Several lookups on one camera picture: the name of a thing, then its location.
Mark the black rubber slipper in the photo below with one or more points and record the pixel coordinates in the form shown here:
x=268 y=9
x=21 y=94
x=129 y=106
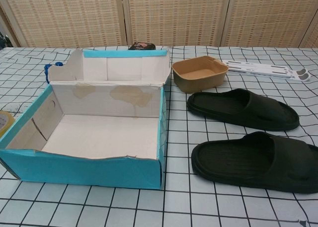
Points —
x=223 y=162
x=223 y=112

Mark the blue cardboard shoe box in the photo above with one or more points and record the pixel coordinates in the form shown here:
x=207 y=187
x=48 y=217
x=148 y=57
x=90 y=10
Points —
x=74 y=167

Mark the brown paper tray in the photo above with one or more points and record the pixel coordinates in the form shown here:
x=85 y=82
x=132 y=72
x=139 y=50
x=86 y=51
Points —
x=188 y=85

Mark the black snack packet pink print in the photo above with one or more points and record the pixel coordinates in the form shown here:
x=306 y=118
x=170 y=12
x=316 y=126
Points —
x=141 y=46

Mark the woven bamboo folding screen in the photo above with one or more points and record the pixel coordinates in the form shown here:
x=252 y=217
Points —
x=174 y=16

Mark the white folding stand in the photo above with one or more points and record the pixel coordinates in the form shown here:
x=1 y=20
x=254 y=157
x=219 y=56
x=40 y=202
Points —
x=261 y=69

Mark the blue toy brick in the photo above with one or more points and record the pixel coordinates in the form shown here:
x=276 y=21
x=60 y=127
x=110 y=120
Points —
x=47 y=68

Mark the blue checkered tablecloth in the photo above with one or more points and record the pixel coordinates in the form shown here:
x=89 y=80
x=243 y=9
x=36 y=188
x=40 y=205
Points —
x=223 y=209

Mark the yellowish tape roll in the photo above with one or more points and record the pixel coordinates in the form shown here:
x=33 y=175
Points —
x=5 y=124

